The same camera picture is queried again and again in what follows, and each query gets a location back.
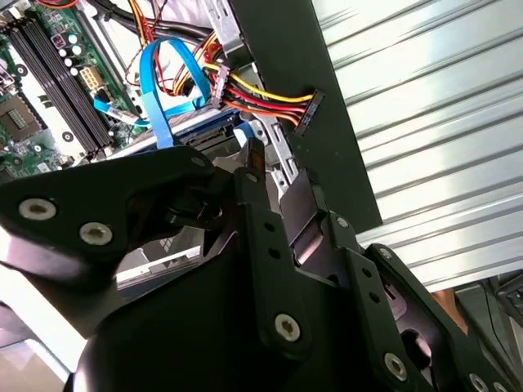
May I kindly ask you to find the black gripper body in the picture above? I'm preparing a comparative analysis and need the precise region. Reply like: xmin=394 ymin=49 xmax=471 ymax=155
xmin=65 ymin=234 xmax=396 ymax=392

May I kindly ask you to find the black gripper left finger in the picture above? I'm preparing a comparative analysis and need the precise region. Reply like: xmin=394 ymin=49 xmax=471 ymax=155
xmin=0 ymin=137 xmax=315 ymax=361

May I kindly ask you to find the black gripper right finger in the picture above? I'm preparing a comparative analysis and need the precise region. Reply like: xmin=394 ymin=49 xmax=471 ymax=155
xmin=280 ymin=167 xmax=521 ymax=392

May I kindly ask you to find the hard disk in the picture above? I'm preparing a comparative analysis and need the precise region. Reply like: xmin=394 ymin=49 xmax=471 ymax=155
xmin=116 ymin=109 xmax=270 ymax=289

